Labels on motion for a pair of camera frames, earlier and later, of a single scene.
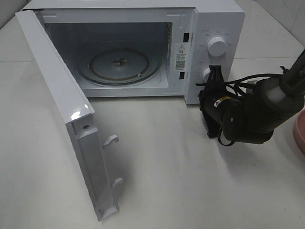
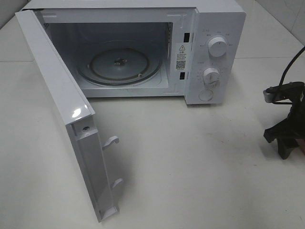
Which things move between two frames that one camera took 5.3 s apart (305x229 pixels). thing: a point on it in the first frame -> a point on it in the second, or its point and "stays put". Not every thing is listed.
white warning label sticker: x=182 y=55 stays put
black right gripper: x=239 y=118 -> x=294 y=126
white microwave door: x=76 y=107 stays put
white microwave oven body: x=145 y=48 stays put
